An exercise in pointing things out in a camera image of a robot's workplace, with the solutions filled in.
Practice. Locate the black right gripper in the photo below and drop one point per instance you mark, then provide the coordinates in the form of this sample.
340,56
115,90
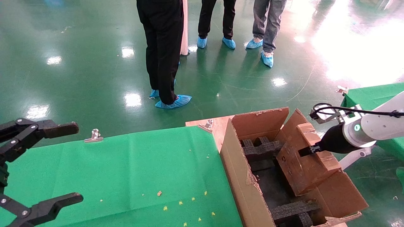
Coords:
334,143

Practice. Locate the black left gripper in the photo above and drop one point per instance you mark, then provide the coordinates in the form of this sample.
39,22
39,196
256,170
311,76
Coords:
3,176

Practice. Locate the small brown cardboard box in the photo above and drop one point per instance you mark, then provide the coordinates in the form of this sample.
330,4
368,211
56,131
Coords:
303,173

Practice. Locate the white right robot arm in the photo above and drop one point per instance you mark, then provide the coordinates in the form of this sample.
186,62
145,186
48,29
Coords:
382,126

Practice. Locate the large open brown carton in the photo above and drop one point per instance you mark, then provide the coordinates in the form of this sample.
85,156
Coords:
240,176

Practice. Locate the white metal tube strut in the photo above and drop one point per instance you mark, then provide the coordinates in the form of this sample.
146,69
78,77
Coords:
353,157

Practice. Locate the silver binder clip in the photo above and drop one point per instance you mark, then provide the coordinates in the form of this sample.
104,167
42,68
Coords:
94,137
342,90
206,125

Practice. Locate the green rounded object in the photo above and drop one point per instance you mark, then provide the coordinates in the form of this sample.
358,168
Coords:
401,178

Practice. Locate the blue shoe cover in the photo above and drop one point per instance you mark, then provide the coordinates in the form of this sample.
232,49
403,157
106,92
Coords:
254,43
176,101
202,42
228,43
267,59
153,93

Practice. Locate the person in grey jeans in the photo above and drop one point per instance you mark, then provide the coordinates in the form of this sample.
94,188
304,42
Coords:
271,22

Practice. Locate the person in black trousers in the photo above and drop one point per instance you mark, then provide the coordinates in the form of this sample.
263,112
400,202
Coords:
206,15
162,47

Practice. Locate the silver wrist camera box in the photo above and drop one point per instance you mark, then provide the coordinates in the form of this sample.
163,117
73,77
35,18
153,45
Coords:
323,116

